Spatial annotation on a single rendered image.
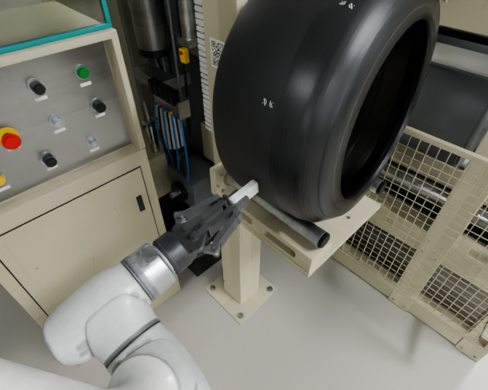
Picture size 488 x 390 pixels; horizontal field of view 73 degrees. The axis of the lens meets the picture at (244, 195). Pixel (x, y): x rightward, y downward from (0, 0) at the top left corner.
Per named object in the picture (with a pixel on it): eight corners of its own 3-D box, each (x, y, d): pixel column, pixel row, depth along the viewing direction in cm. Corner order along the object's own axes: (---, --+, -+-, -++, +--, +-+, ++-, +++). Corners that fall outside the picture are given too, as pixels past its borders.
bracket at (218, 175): (211, 193, 102) (208, 168, 95) (294, 141, 122) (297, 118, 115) (218, 198, 100) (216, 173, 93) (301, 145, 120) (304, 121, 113)
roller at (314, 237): (224, 184, 100) (225, 172, 97) (235, 179, 103) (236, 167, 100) (317, 252, 82) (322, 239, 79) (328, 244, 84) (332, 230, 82)
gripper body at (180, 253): (171, 263, 55) (214, 229, 58) (143, 234, 59) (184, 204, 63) (182, 284, 60) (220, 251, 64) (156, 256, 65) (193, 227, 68)
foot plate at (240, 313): (204, 289, 173) (204, 286, 171) (242, 259, 186) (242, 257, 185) (240, 325, 159) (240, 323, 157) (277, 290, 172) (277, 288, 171)
